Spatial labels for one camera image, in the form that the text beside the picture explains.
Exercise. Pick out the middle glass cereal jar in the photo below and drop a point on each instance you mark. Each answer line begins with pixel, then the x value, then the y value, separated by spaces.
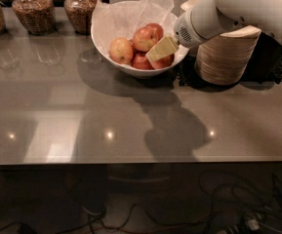
pixel 36 16

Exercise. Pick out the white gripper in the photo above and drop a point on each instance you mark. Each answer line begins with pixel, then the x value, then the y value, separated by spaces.
pixel 186 29

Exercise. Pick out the white tissue paper liner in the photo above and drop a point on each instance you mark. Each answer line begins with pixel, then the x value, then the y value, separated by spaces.
pixel 121 17

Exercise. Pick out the right front red apple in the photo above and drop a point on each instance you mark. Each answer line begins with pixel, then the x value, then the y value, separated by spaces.
pixel 164 62

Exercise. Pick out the white ceramic bowl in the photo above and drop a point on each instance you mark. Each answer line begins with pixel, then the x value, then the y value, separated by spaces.
pixel 137 70

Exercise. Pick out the back red apple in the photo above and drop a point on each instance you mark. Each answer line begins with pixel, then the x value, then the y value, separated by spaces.
pixel 158 28

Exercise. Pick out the left yellow-red apple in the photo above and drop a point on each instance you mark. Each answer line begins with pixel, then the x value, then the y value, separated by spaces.
pixel 121 50

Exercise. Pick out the front stack paper bowls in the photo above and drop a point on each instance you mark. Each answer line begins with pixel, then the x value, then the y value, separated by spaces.
pixel 223 59

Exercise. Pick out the red apple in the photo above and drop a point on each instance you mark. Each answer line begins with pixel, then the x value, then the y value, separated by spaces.
pixel 140 61
pixel 158 28
pixel 164 62
pixel 145 38

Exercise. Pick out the black mesh mat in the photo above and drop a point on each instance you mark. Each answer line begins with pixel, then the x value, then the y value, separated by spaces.
pixel 187 76

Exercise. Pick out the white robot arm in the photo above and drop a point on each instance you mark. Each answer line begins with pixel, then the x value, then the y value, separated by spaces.
pixel 210 18

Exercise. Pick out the top middle red apple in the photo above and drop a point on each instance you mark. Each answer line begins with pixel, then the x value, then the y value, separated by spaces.
pixel 145 38

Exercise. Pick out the white power adapter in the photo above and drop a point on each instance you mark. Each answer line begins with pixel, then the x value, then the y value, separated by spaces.
pixel 253 226

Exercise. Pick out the bottom middle red apple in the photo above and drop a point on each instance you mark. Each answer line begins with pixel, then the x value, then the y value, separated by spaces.
pixel 140 61

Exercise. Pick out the right glass cereal jar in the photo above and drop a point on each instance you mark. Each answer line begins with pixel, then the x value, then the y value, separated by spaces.
pixel 79 13

